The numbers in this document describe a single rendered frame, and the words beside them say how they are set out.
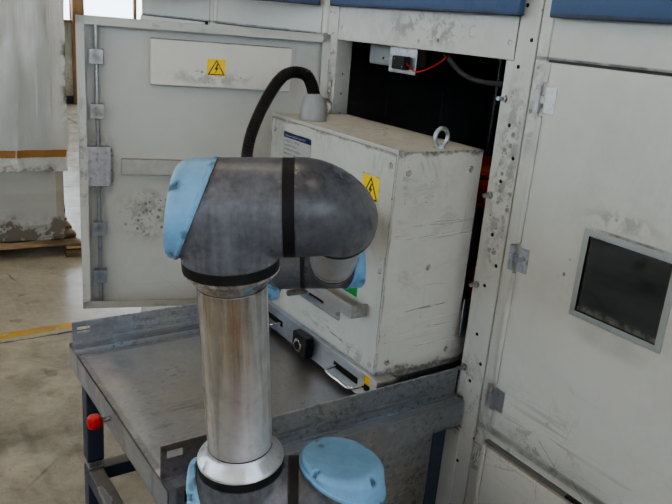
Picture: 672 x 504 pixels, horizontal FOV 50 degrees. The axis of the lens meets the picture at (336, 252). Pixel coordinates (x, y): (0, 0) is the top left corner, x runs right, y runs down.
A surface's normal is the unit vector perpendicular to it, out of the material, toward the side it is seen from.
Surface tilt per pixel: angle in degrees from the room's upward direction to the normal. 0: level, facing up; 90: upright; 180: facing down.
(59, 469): 0
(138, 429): 0
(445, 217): 90
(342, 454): 3
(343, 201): 67
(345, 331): 90
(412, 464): 90
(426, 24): 90
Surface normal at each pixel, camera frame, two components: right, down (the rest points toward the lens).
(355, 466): 0.14, -0.94
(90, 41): 0.27, 0.32
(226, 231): 0.04, 0.38
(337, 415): 0.55, 0.29
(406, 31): -0.83, 0.11
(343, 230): 0.65, 0.45
